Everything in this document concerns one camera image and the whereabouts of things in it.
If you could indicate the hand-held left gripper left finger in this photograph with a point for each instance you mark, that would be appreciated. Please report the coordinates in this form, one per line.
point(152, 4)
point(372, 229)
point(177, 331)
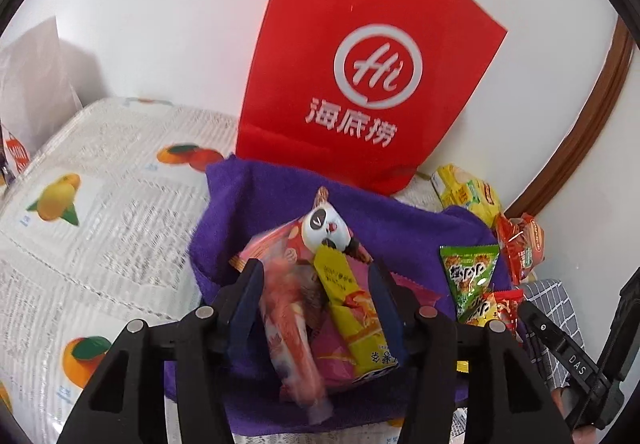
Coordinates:
point(246, 309)

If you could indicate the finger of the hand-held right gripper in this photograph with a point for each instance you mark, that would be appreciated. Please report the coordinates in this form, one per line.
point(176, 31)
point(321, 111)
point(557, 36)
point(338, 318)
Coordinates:
point(627, 324)
point(565, 349)

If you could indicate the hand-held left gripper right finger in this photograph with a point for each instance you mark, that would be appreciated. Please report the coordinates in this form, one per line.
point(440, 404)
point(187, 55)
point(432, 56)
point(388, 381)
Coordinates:
point(386, 314)

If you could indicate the yellow pink snack packet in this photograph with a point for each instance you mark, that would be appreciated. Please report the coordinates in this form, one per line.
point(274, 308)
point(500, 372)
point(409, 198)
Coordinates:
point(350, 304)

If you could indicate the orange sausage snack stick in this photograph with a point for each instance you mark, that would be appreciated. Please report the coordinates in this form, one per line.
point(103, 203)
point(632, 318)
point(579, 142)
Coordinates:
point(287, 324)

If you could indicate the red snack packet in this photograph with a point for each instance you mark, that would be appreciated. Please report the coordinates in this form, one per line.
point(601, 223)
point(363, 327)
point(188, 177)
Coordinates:
point(507, 309)

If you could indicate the yellow triangular snack packet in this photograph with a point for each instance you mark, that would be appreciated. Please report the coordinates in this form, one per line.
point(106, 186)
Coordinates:
point(482, 314)

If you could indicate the green triangular snack packet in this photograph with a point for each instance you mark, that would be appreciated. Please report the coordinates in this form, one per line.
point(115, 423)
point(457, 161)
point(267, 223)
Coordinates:
point(467, 274)

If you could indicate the purple towel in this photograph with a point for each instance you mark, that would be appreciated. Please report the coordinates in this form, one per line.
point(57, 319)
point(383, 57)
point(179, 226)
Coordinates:
point(240, 204)

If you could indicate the pink panda snack packet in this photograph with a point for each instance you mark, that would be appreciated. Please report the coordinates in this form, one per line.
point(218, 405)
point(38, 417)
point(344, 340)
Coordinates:
point(322, 229)

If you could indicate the grey checked cloth pink star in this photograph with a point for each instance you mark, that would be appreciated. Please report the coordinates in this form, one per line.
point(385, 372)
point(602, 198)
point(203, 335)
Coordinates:
point(547, 294)

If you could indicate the red orange snack bag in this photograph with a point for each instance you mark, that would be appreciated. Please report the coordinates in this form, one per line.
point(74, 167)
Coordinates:
point(520, 244)

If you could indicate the yellow snack bag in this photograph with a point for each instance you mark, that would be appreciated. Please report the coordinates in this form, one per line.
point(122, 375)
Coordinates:
point(465, 191)

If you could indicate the fruit print tablecloth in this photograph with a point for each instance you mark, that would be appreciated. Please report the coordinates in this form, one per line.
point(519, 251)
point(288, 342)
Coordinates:
point(100, 234)

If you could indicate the red paper bag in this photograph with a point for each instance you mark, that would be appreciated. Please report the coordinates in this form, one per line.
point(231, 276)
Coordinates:
point(310, 49)

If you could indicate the white plastic bag red label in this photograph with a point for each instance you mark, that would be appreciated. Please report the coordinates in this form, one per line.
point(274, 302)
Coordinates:
point(30, 89)

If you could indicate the brown wooden door frame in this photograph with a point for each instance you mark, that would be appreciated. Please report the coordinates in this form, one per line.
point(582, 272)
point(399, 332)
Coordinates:
point(585, 124)

